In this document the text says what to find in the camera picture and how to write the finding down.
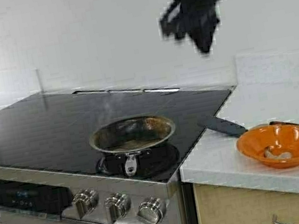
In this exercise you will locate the left stove knob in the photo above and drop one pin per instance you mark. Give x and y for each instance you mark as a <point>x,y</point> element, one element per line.
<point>85,201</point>

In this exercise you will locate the metal drawer handle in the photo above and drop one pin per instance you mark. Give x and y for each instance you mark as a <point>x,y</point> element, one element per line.
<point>276,221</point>

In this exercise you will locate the orange plastic bowl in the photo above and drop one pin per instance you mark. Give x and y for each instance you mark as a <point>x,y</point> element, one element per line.
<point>281,138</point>

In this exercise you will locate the right stove knob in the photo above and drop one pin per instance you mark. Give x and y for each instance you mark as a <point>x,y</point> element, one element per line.
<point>151,210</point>

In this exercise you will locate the stainless steel electric stove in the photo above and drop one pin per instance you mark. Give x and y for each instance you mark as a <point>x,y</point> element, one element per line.
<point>46,157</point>

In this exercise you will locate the black spatula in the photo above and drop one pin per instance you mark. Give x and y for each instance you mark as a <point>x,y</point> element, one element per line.
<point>232,129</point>

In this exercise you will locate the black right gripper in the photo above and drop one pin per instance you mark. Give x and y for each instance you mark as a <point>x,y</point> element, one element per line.
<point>196,19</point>

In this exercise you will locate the beige wooden cabinet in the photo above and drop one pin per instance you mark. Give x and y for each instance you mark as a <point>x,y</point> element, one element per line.
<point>230,205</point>

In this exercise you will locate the raw grey shrimp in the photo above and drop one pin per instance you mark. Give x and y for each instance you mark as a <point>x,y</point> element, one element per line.
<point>268,153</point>

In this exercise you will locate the stove knob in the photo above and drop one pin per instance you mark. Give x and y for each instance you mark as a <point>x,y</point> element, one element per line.
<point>85,201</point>
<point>117,205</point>
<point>151,210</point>

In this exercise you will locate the middle stove knob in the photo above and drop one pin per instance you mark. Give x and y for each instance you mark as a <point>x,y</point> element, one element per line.
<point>117,205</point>

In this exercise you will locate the steel frying pan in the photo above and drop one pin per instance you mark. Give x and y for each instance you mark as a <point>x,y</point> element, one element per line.
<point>131,138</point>

